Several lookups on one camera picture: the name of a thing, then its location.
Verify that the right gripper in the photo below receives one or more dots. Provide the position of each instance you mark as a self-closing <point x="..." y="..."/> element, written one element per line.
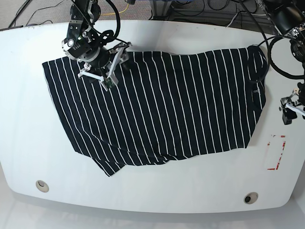
<point x="104" y="63"/>

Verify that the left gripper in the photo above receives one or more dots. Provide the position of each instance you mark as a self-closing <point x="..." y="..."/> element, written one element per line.
<point x="293" y="105"/>

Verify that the black white striped t-shirt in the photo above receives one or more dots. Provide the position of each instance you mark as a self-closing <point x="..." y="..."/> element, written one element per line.
<point x="165" y="107"/>

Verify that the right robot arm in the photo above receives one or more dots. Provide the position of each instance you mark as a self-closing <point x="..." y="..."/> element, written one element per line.
<point x="82" y="39"/>

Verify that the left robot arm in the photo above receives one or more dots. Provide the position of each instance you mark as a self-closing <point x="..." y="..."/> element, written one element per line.
<point x="289" y="22"/>

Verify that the red tape rectangle marking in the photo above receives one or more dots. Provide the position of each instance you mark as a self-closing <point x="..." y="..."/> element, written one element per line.
<point x="274" y="152"/>

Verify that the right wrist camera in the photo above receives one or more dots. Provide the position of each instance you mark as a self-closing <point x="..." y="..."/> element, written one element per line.
<point x="109" y="82"/>

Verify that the aluminium frame rail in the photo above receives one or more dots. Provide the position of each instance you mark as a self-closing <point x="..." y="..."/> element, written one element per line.
<point x="160" y="9"/>

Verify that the right table cable grommet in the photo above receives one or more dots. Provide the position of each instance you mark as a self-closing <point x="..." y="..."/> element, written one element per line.
<point x="251" y="198"/>

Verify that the table cable grommet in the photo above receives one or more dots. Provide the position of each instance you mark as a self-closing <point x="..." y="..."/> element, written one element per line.
<point x="251" y="198"/>
<point x="42" y="186"/>

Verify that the left table cable grommet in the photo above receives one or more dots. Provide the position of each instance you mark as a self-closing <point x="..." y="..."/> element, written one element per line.
<point x="42" y="186"/>

